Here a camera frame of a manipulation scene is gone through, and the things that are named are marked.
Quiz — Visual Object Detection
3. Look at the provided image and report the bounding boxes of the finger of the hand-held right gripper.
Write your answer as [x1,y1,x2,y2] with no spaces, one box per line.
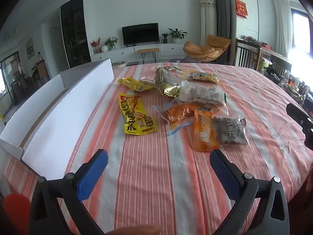
[287,103,313,143]

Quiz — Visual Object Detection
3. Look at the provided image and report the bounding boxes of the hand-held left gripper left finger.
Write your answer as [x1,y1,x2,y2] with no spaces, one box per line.
[29,148,109,235]

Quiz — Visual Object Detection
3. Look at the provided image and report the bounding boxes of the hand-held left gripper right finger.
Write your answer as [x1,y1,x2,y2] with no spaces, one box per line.
[209,149,290,235]

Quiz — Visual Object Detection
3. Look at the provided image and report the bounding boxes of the grey walnut snack packet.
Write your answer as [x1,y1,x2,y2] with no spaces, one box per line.
[212,116,250,148]

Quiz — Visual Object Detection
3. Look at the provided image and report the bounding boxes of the orange snack packet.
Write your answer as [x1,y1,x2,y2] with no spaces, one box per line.
[193,108,219,152]

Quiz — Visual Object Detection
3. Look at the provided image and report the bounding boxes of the large yellow snack packet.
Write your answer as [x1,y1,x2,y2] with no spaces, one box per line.
[118,92,157,136]

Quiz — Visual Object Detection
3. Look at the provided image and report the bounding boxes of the clear vacuum pack orange meat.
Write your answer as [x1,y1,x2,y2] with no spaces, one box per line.
[152,102,214,136]

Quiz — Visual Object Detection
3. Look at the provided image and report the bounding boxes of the clear bag of brown cubes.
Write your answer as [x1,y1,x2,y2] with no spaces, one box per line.
[178,81,228,107]

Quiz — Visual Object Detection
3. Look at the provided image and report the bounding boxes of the small yellow snack packet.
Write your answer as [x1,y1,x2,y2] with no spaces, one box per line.
[117,77,147,92]

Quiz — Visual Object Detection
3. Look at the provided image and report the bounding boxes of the yellow-edged clear peanut packet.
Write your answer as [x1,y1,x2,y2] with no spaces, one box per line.
[184,70,220,84]

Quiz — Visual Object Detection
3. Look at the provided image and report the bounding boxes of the gold foil snack packet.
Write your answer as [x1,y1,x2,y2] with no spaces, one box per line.
[154,67,183,98]

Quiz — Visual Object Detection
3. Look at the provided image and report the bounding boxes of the small beige snack packet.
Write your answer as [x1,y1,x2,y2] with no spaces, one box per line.
[139,78,155,89]

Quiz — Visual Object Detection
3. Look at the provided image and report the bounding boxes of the person's left hand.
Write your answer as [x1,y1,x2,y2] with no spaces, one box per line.
[106,225,162,235]

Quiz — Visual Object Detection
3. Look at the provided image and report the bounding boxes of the pile of assorted clutter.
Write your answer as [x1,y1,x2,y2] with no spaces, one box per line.
[265,65,313,108]

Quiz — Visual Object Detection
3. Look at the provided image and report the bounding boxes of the orange striped tablecloth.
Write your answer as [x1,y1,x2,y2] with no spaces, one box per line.
[4,62,313,235]

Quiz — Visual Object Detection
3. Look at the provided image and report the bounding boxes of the dark wooden dining chair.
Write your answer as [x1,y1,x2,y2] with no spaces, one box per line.
[235,39,262,71]

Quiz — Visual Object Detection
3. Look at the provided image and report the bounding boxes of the red blurred object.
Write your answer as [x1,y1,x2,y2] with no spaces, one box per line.
[3,193,32,235]

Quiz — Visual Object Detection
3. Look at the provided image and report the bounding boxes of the white sheer curtain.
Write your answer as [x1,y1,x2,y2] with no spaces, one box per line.
[273,0,293,59]

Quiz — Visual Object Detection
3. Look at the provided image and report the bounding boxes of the bread pack with green ends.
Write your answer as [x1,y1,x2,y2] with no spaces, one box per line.
[156,65,182,72]

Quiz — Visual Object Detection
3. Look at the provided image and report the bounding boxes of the orange lounge chair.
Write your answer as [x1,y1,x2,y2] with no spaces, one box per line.
[183,34,231,63]

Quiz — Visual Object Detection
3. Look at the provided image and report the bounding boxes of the grey curtain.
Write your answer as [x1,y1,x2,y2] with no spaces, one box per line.
[208,0,237,66]

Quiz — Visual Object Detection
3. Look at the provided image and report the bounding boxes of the red flowers in vase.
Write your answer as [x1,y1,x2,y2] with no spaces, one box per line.
[90,38,101,54]

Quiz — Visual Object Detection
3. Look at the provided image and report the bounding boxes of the leafy plant in pot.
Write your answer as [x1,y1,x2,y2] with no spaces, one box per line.
[105,37,119,50]

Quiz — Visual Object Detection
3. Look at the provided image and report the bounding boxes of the wooden stool with metal legs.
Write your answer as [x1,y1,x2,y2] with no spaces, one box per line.
[137,48,160,64]

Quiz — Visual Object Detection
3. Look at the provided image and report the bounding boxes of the standing air conditioner with cover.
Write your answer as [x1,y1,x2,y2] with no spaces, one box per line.
[199,0,218,47]

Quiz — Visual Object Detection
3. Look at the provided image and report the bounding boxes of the white television cabinet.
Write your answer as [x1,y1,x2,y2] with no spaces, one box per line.
[90,43,186,63]

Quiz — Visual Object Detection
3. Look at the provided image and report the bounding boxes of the black display cabinet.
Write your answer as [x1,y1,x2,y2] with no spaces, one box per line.
[60,0,92,68]

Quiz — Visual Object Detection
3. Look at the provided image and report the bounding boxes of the black television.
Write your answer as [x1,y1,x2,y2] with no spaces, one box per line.
[122,23,159,46]

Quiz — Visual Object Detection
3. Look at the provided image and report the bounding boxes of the large potted green plant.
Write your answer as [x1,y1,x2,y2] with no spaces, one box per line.
[167,28,188,44]

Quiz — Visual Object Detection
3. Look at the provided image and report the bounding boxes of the red wall hanging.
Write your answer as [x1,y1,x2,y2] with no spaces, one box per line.
[235,0,248,19]

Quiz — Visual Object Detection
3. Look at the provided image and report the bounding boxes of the framed wall painting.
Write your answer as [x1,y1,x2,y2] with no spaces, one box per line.
[26,38,34,60]

